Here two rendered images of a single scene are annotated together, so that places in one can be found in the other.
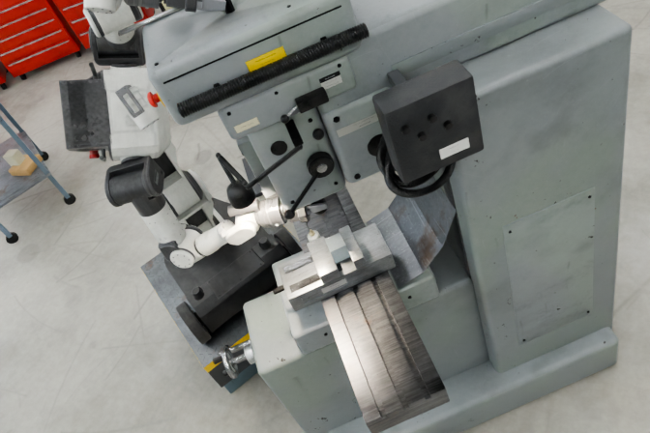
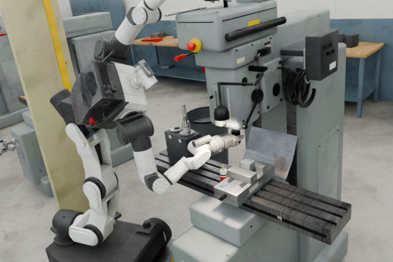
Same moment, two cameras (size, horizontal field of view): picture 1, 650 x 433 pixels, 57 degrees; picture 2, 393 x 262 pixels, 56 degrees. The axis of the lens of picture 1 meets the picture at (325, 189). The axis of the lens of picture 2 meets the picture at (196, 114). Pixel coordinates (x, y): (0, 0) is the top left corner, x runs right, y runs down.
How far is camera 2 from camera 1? 1.49 m
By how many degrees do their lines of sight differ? 43
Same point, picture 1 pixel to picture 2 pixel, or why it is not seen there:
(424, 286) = not seen: hidden behind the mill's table
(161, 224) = (151, 157)
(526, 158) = (324, 100)
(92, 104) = (111, 76)
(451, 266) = not seen: hidden behind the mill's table
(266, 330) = (202, 247)
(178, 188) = (108, 173)
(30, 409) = not seen: outside the picture
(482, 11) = (303, 30)
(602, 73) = (341, 62)
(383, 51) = (280, 38)
